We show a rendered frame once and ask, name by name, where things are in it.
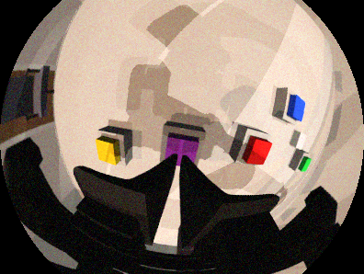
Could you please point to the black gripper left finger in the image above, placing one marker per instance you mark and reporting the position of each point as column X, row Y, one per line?
column 143, row 197

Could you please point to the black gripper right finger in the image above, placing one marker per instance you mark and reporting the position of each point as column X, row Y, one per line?
column 203, row 204

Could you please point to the yellow button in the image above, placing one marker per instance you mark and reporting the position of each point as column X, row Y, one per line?
column 115, row 145

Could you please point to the purple button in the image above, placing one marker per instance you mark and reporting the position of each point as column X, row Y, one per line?
column 182, row 139

